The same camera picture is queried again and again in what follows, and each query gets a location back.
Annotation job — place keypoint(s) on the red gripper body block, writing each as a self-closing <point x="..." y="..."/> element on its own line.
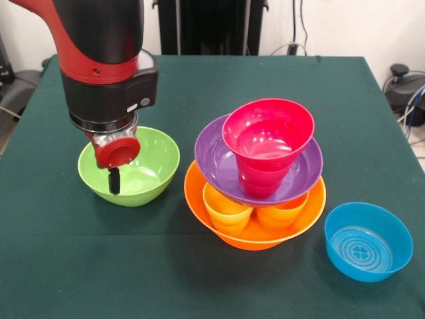
<point x="118" y="153"/>

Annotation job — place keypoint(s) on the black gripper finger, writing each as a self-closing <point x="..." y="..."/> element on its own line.
<point x="114" y="181"/>

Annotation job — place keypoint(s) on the light green bowl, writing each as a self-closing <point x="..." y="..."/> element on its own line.
<point x="156" y="159"/>

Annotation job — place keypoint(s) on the large orange bowl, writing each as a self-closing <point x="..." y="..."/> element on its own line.
<point x="196" y="206"/>

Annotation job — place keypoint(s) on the purple bowl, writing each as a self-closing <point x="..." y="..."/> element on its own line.
<point x="212" y="166"/>

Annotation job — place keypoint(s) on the yellow cup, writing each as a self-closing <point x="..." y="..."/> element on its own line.
<point x="229" y="219"/>

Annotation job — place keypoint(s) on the red-pink cup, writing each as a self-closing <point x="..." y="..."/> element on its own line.
<point x="262" y="182"/>

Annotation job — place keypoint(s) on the red-pink bowl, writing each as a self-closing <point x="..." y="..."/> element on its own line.
<point x="265" y="129"/>

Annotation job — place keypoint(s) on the orange cup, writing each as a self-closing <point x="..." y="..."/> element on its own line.
<point x="279" y="221"/>

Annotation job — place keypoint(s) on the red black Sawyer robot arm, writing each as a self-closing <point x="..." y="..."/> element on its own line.
<point x="99" y="66"/>

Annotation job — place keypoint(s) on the dark green tablecloth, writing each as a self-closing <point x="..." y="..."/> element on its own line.
<point x="166" y="292"/>

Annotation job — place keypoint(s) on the black metal stand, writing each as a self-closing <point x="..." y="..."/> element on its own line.
<point x="5" y="66"/>

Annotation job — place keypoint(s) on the light blue bowl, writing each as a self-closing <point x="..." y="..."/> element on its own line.
<point x="401" y="239"/>

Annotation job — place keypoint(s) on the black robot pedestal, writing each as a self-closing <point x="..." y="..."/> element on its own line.
<point x="212" y="26"/>

